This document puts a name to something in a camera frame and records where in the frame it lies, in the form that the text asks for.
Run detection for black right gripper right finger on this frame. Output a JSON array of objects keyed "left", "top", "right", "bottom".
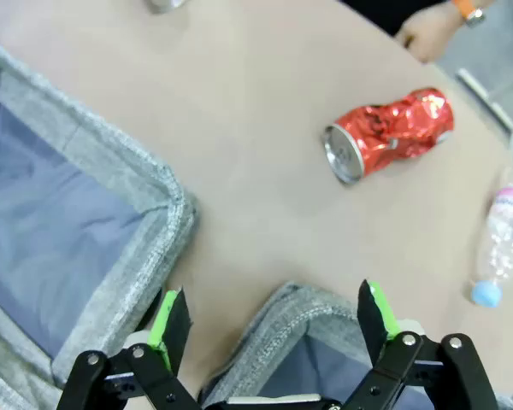
[{"left": 341, "top": 279, "right": 499, "bottom": 410}]

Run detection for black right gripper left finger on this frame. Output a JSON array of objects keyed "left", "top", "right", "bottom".
[{"left": 56, "top": 286, "right": 200, "bottom": 410}]

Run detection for clear plastic bottle blue cap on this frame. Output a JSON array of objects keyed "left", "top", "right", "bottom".
[{"left": 470, "top": 149, "right": 513, "bottom": 308}]

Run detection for crushed red soda can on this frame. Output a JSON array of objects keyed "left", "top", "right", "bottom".
[{"left": 322, "top": 87, "right": 455, "bottom": 185}]

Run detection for person's left hand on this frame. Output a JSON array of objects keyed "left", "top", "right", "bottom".
[{"left": 395, "top": 3, "right": 465, "bottom": 64}]

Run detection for grey fabric basket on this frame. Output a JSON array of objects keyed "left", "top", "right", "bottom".
[
  {"left": 0, "top": 36, "right": 200, "bottom": 410},
  {"left": 198, "top": 280, "right": 513, "bottom": 410}
]

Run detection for black trousers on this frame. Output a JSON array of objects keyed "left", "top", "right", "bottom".
[{"left": 338, "top": 0, "right": 458, "bottom": 38}]

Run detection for orange wristwatch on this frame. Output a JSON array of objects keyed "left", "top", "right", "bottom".
[{"left": 451, "top": 0, "right": 487, "bottom": 29}]

